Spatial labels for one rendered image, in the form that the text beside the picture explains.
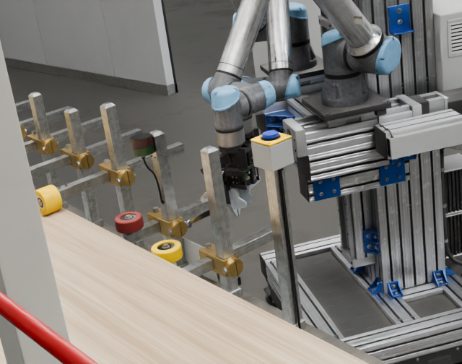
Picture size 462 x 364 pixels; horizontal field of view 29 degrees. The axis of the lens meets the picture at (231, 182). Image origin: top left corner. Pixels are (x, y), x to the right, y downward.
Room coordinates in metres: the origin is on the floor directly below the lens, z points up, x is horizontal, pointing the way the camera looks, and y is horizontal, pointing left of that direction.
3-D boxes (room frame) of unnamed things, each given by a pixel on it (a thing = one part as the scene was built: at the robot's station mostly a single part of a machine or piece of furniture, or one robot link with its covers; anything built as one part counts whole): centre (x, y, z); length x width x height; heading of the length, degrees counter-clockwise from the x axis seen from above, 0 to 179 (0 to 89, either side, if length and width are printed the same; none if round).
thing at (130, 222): (2.38, 0.30, 0.85); 0.08 x 0.08 x 0.11
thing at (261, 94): (2.35, -0.08, 1.21); 0.11 x 0.11 x 0.08; 39
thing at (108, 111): (2.61, 0.33, 0.94); 0.03 x 0.03 x 0.48; 35
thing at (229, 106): (2.28, -0.02, 1.22); 0.09 x 0.08 x 0.11; 129
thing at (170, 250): (2.15, 0.19, 0.85); 0.08 x 0.08 x 0.11
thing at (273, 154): (1.99, -0.11, 1.18); 0.07 x 0.07 x 0.08; 35
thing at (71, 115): (2.82, 0.48, 0.88); 0.03 x 0.03 x 0.48; 35
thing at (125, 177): (2.63, 0.35, 0.94); 0.13 x 0.06 x 0.05; 35
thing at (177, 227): (2.43, 0.20, 0.85); 0.13 x 0.06 x 0.05; 35
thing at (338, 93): (2.76, -0.40, 1.09); 0.15 x 0.15 x 0.10
